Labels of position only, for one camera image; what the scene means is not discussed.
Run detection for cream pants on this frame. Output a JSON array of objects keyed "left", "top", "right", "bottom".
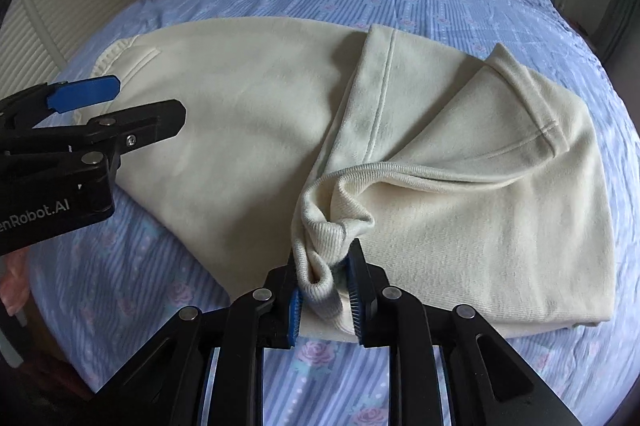
[{"left": 75, "top": 16, "right": 617, "bottom": 343}]

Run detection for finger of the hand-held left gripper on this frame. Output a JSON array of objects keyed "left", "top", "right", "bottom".
[
  {"left": 0, "top": 76, "right": 121, "bottom": 141},
  {"left": 0, "top": 100, "right": 187, "bottom": 177}
]

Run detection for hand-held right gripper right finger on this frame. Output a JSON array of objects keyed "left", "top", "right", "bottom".
[{"left": 345, "top": 240, "right": 576, "bottom": 426}]

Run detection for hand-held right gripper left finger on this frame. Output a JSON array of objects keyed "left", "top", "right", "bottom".
[{"left": 95, "top": 253, "right": 304, "bottom": 426}]

